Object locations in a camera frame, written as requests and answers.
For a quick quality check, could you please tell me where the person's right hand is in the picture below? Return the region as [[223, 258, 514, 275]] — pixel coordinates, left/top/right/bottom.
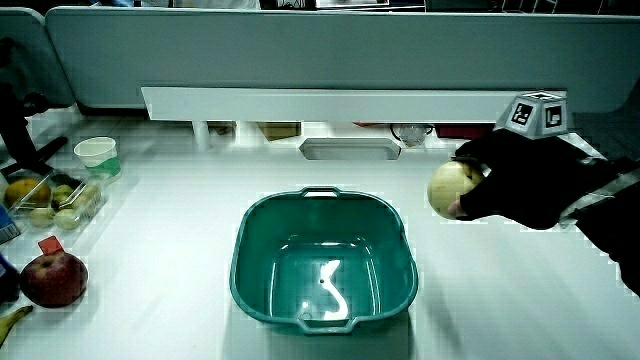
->
[[447, 91, 620, 231]]

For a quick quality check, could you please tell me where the yellow-green pear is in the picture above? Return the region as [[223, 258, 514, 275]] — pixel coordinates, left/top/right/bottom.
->
[[426, 160, 486, 220]]

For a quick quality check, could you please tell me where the white desk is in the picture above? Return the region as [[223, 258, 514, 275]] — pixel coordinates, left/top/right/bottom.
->
[[0, 104, 640, 360]]

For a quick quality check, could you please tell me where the white desk shelf riser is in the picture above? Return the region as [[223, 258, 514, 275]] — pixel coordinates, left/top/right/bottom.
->
[[141, 86, 569, 151]]

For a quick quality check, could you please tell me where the red flat object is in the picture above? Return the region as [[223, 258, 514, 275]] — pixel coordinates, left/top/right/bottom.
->
[[433, 123, 496, 140]]

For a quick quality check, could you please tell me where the clear glass jar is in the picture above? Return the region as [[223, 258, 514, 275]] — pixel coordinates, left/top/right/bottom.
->
[[389, 122, 434, 148]]

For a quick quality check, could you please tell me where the teal plastic basin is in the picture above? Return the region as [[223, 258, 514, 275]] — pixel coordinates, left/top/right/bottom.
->
[[229, 186, 420, 335]]

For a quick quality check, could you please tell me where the brown cardboard box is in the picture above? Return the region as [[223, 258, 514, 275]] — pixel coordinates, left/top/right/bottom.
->
[[257, 121, 303, 142]]

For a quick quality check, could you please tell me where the large grey partition panel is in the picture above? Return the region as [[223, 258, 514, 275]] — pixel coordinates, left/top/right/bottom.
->
[[44, 6, 640, 114]]

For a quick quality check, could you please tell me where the white green paper cup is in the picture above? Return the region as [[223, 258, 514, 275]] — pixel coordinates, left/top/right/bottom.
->
[[73, 136, 122, 184]]

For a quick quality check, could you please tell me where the clear plastic fruit container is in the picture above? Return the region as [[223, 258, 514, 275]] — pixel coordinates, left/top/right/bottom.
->
[[4, 169, 109, 236]]

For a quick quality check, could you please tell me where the small green fruit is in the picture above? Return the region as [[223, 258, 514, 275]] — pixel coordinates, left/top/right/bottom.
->
[[72, 183, 101, 209], [53, 208, 81, 231], [52, 183, 75, 205], [28, 207, 56, 230]]

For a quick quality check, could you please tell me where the small red tag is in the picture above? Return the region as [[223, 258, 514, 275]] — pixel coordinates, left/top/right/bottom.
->
[[37, 235, 65, 256]]

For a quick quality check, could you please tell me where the red apple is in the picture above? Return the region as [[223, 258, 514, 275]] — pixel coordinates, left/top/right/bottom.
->
[[18, 251, 89, 308]]

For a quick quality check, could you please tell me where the orange-yellow mango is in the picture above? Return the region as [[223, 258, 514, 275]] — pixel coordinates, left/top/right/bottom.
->
[[3, 178, 53, 209]]

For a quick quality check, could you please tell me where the small grey partition panel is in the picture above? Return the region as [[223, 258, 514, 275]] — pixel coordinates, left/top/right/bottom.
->
[[0, 7, 76, 109]]

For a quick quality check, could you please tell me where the blue carton box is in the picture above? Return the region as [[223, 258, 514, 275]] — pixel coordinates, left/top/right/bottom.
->
[[0, 204, 22, 246]]

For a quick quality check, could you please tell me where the dark blue object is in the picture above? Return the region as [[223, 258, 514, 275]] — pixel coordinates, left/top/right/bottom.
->
[[0, 252, 21, 305]]

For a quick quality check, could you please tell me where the yellow banana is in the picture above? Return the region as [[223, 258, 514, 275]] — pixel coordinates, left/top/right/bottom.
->
[[0, 304, 35, 349]]

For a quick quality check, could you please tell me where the black camera stand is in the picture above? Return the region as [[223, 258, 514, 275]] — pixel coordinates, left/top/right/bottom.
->
[[0, 37, 69, 176]]

